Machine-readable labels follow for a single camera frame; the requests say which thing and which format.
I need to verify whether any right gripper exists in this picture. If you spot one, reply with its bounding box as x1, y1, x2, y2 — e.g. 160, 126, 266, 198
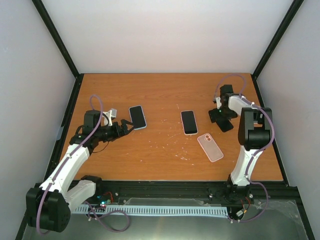
208, 106, 238, 123

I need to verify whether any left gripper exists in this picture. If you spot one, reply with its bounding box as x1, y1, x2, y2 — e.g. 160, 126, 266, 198
95, 119, 136, 142

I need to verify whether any light blue phone case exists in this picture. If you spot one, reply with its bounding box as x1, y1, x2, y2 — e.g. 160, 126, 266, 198
128, 105, 148, 131

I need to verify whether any white phone case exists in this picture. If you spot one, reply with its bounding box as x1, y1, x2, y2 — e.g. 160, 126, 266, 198
180, 110, 199, 136

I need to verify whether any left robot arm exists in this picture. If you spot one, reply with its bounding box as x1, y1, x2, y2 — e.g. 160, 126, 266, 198
26, 108, 133, 233

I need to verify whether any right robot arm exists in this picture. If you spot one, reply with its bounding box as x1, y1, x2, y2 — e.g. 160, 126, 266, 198
208, 84, 275, 203

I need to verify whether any pink phone case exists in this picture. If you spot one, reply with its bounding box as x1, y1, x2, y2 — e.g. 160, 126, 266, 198
197, 133, 224, 163

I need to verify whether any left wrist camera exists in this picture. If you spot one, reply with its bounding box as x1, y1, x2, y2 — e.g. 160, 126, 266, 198
102, 108, 117, 126

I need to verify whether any purple cable on base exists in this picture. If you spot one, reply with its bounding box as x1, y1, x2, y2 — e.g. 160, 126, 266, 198
86, 203, 130, 231

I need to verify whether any black aluminium frame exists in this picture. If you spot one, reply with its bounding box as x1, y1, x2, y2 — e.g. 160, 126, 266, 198
14, 0, 316, 240

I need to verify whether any light blue cable duct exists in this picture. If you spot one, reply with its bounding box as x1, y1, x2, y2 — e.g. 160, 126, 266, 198
71, 204, 229, 216

